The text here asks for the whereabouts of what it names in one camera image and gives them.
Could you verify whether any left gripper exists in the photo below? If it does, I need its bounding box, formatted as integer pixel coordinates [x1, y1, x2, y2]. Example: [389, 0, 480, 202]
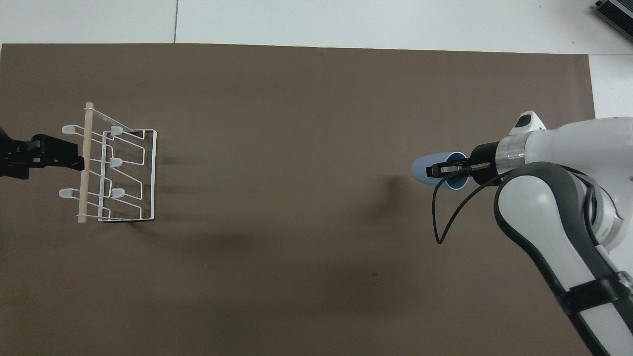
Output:
[0, 128, 85, 179]

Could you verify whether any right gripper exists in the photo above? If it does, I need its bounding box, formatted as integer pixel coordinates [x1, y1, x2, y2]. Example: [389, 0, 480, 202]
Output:
[465, 141, 500, 186]

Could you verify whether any light blue cup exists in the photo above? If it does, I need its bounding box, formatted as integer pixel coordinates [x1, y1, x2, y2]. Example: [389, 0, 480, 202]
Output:
[411, 151, 470, 191]

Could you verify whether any grey ribbed metal box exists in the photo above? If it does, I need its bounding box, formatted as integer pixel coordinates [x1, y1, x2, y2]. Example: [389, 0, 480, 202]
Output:
[593, 0, 633, 31]

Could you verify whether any white wire cup rack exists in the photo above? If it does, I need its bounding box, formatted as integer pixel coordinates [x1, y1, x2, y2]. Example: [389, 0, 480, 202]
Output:
[59, 102, 158, 224]

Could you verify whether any black cable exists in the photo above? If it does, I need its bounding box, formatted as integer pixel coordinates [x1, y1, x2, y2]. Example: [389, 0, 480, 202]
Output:
[432, 167, 511, 245]

